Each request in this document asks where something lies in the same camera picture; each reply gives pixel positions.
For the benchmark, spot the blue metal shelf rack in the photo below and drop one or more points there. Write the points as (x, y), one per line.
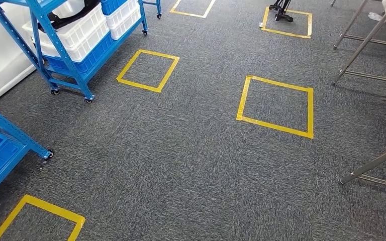
(59, 50)
(159, 8)
(13, 133)

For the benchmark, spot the black plastic part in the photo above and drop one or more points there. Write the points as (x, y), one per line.
(63, 20)

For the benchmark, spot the white plastic crate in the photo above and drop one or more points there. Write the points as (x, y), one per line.
(126, 30)
(123, 15)
(83, 36)
(68, 8)

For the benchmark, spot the black metal fixture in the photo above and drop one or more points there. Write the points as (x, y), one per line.
(281, 11)

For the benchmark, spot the white table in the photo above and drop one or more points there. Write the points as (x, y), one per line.
(362, 43)

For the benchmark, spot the steel workbench leg frame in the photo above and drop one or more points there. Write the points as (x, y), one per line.
(372, 164)

